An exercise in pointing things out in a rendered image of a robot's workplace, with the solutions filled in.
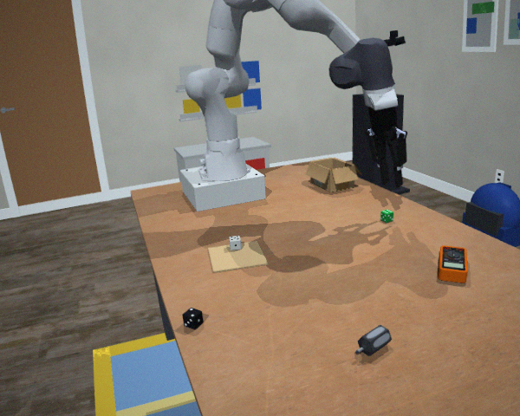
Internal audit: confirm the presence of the beige square mat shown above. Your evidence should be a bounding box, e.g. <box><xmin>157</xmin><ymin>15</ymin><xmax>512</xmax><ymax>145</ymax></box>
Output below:
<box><xmin>208</xmin><ymin>241</ymin><xmax>269</xmax><ymax>273</ymax></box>

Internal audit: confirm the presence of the green die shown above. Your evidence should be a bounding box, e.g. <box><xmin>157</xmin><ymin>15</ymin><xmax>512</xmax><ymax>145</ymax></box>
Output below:
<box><xmin>380</xmin><ymin>210</ymin><xmax>393</xmax><ymax>223</ymax></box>

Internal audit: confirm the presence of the orange digital multimeter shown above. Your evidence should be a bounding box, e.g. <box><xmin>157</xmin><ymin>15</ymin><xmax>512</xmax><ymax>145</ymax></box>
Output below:
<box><xmin>438</xmin><ymin>245</ymin><xmax>468</xmax><ymax>283</ymax></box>

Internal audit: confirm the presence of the white die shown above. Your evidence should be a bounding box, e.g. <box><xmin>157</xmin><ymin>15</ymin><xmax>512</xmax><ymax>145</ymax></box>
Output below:
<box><xmin>229</xmin><ymin>236</ymin><xmax>242</xmax><ymax>250</ymax></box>

